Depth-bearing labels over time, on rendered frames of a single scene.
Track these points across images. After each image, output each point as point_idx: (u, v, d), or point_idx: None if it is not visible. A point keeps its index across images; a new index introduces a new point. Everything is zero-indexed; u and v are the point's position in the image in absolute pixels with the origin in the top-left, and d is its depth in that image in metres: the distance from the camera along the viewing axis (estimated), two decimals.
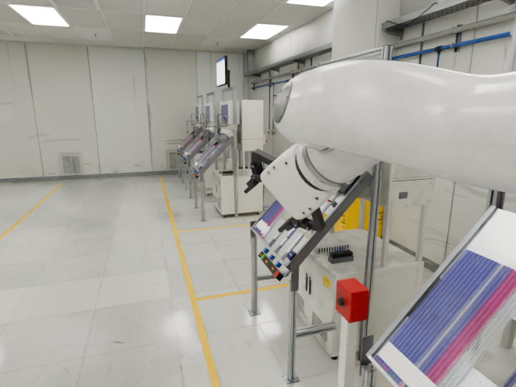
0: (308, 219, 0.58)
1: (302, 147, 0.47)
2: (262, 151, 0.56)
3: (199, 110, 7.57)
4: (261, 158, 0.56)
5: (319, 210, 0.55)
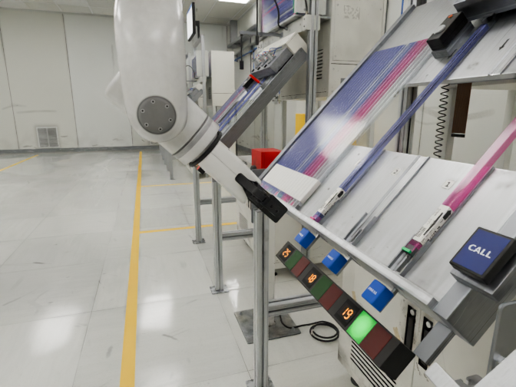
0: None
1: (207, 130, 0.52)
2: (247, 187, 0.52)
3: None
4: (251, 183, 0.53)
5: None
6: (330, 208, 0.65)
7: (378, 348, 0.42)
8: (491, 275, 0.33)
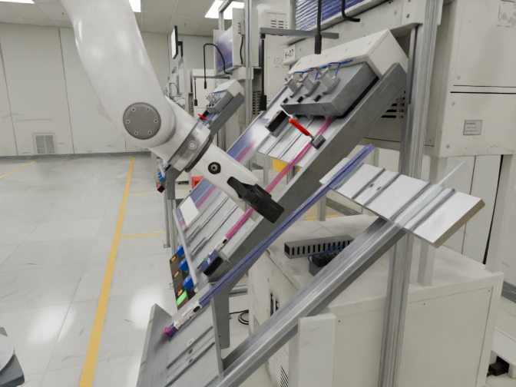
0: (254, 195, 0.55)
1: None
2: None
3: (167, 90, 7.76)
4: None
5: (233, 180, 0.54)
6: (185, 322, 0.64)
7: (182, 308, 0.85)
8: (207, 271, 0.76)
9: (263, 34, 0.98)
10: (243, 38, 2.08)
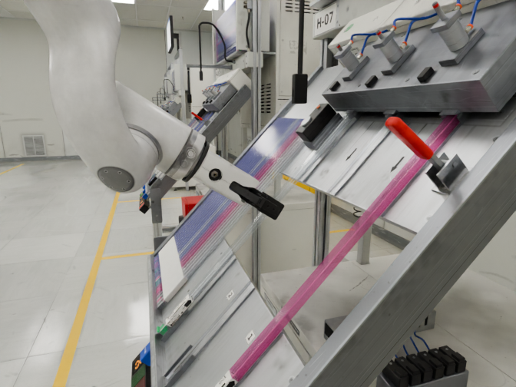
0: (256, 196, 0.58)
1: None
2: None
3: (163, 88, 7.28)
4: None
5: (241, 187, 0.55)
6: None
7: None
8: None
9: None
10: (249, 14, 1.60)
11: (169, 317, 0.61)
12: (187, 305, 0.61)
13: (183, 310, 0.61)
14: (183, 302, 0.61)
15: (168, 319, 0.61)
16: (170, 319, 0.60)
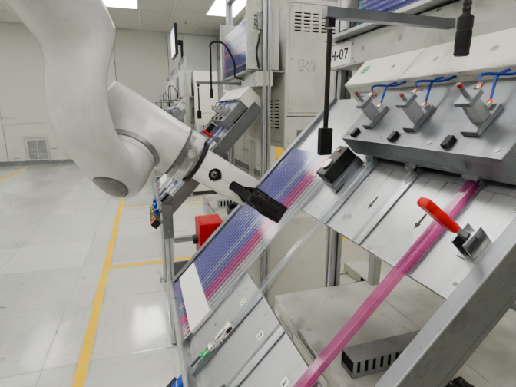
0: (257, 197, 0.55)
1: None
2: None
3: (167, 92, 7.32)
4: None
5: (236, 185, 0.54)
6: None
7: None
8: None
9: (332, 18, 0.54)
10: (259, 34, 1.63)
11: (211, 343, 0.65)
12: (228, 332, 0.65)
13: (224, 336, 0.65)
14: (224, 329, 0.65)
15: (210, 345, 0.65)
16: (213, 345, 0.64)
